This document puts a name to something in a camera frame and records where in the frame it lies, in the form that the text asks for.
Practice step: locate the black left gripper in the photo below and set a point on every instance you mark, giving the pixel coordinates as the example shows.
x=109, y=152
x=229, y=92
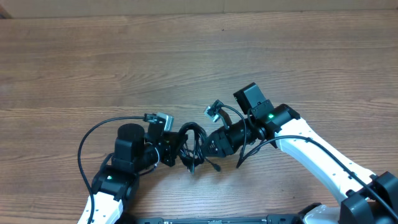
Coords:
x=170, y=145

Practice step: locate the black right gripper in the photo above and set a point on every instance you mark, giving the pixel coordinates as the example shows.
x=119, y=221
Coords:
x=226, y=147

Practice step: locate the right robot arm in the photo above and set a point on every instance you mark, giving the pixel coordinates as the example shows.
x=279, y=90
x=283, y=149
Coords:
x=362, y=195

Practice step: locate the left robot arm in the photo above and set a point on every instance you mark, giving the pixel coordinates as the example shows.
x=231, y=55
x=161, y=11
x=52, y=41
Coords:
x=137, y=152

